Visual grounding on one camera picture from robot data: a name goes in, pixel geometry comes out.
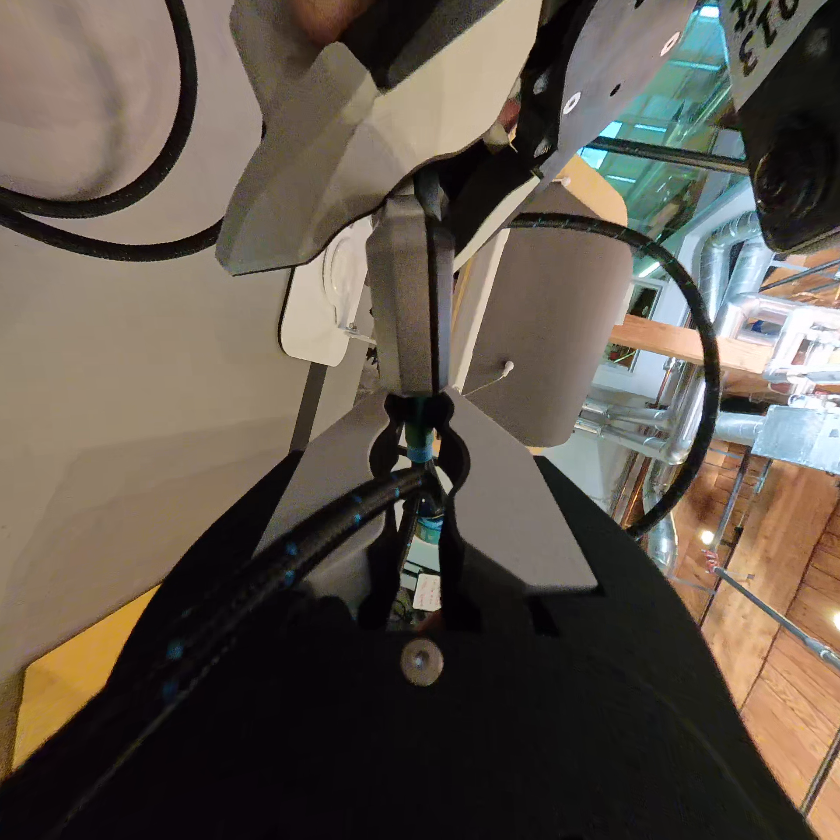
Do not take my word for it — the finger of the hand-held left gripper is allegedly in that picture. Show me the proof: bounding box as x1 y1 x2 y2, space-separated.
217 0 546 277
449 158 585 270

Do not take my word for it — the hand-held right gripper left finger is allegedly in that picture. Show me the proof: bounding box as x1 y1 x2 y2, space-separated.
256 392 408 555

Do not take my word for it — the white stand base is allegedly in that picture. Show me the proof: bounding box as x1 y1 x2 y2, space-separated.
280 217 382 368

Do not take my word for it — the black board with wooden edge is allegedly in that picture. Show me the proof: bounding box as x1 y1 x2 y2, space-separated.
453 155 637 454

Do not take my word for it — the black stand pole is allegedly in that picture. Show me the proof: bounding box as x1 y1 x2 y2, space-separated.
584 132 752 178

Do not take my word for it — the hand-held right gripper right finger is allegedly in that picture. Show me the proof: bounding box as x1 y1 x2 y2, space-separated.
434 388 598 618

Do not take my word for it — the person's left hand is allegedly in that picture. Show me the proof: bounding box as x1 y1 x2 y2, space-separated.
287 0 382 47

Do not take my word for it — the wooden top desk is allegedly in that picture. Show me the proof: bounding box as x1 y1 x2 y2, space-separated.
611 315 788 395

